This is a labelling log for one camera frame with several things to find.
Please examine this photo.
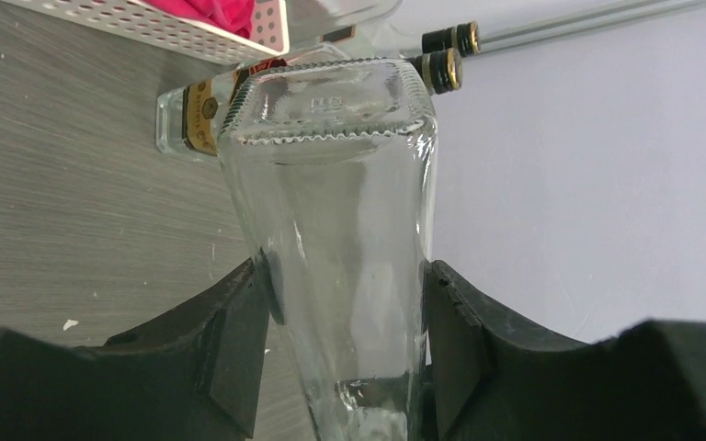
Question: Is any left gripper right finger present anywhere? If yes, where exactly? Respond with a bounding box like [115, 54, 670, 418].
[422, 261, 706, 440]

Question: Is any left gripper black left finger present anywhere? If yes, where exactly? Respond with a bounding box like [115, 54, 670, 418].
[0, 256, 272, 440]

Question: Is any clear drinking glass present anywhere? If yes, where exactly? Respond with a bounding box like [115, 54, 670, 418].
[218, 58, 438, 440]

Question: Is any clear bottle black cap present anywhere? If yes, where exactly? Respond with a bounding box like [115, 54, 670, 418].
[155, 42, 464, 161]
[286, 0, 479, 58]

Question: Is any rear clear bottle black cap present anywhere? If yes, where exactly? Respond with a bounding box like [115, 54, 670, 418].
[286, 0, 479, 58]

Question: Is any white plastic basket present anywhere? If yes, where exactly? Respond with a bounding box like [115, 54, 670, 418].
[9, 0, 290, 65]

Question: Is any magenta cloth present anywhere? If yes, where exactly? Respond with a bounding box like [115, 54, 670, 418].
[146, 0, 255, 39]

